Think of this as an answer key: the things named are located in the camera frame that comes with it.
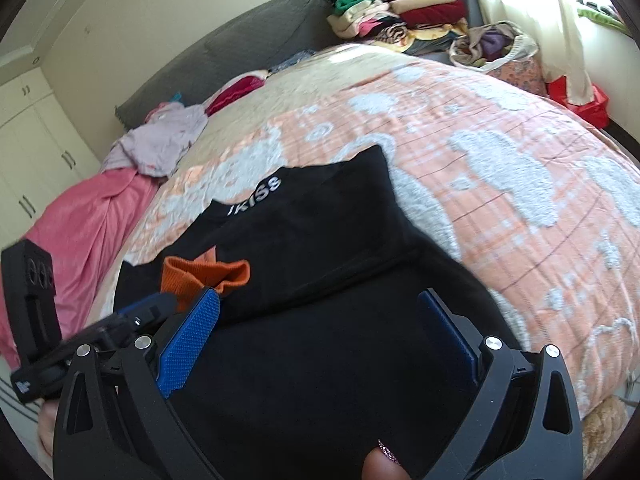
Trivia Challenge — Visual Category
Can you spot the black sweater with orange print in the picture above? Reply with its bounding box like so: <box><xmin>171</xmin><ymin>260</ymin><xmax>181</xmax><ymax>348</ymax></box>
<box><xmin>113</xmin><ymin>144</ymin><xmax>524</xmax><ymax>480</ymax></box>

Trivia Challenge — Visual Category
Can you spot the plastic bag of clothes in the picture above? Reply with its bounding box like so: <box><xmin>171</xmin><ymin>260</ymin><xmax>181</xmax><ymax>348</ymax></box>
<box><xmin>448</xmin><ymin>21</ymin><xmax>538</xmax><ymax>73</ymax></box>

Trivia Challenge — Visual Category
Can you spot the pile of folded clothes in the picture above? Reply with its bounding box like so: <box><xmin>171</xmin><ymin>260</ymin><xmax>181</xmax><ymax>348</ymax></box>
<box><xmin>326</xmin><ymin>0</ymin><xmax>483</xmax><ymax>56</ymax></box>

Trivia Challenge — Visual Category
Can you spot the right hand thumb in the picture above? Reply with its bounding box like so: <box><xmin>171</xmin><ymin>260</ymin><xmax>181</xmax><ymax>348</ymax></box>
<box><xmin>361</xmin><ymin>441</ymin><xmax>410</xmax><ymax>480</ymax></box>

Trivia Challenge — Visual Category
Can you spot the pink blanket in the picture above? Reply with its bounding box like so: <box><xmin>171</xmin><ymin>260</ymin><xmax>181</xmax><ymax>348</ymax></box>
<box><xmin>24</xmin><ymin>168</ymin><xmax>158</xmax><ymax>338</ymax></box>

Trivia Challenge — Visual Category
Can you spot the lilac crumpled garment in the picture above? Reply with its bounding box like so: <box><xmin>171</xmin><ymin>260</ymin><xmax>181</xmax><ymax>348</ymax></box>
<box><xmin>101</xmin><ymin>102</ymin><xmax>208</xmax><ymax>178</ymax></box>

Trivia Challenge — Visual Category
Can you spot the cream wardrobe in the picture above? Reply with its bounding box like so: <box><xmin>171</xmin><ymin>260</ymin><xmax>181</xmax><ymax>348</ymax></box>
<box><xmin>0</xmin><ymin>67</ymin><xmax>100</xmax><ymax>247</ymax></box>

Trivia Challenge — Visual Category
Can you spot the orange white patterned bedspread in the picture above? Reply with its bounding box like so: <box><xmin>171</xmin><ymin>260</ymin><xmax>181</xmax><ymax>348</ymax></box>
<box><xmin>117</xmin><ymin>44</ymin><xmax>639</xmax><ymax>422</ymax></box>

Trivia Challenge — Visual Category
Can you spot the red pink pillow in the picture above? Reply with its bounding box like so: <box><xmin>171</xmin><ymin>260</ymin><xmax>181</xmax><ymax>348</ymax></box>
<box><xmin>203</xmin><ymin>70</ymin><xmax>270</xmax><ymax>117</ymax></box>

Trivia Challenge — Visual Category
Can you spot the grey quilted headboard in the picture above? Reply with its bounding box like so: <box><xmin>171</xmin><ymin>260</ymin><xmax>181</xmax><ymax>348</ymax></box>
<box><xmin>115</xmin><ymin>0</ymin><xmax>340</xmax><ymax>130</ymax></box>

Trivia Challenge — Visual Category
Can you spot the red box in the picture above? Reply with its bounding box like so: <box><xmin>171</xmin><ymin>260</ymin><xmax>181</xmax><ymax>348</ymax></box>
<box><xmin>546</xmin><ymin>75</ymin><xmax>612</xmax><ymax>130</ymax></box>

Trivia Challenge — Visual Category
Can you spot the floral fabric box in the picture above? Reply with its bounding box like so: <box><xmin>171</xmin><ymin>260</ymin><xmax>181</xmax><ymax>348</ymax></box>
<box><xmin>488</xmin><ymin>56</ymin><xmax>548</xmax><ymax>96</ymax></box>

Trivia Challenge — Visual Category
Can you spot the green item on windowsill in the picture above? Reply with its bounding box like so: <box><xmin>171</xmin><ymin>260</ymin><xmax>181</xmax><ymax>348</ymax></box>
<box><xmin>577</xmin><ymin>0</ymin><xmax>631</xmax><ymax>37</ymax></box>

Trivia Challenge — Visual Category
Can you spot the cream curtain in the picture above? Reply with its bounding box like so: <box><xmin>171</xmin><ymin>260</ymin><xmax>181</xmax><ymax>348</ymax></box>
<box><xmin>449</xmin><ymin>0</ymin><xmax>626</xmax><ymax>108</ymax></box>

